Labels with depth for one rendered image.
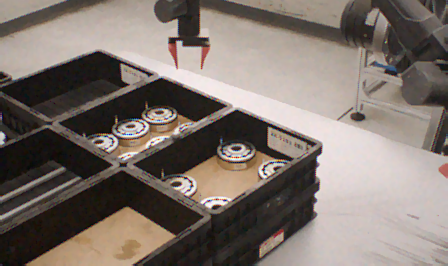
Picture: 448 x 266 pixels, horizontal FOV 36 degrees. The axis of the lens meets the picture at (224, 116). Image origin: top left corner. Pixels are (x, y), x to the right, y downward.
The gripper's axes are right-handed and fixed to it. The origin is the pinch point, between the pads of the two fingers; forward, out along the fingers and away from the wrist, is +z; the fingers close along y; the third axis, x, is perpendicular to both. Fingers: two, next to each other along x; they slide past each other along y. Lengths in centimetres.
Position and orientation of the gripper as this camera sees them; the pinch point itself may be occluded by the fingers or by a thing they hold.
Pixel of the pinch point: (189, 65)
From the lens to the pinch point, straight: 181.2
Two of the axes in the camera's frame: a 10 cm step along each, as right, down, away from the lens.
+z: -0.1, 8.9, 4.5
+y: 10.0, -0.1, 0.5
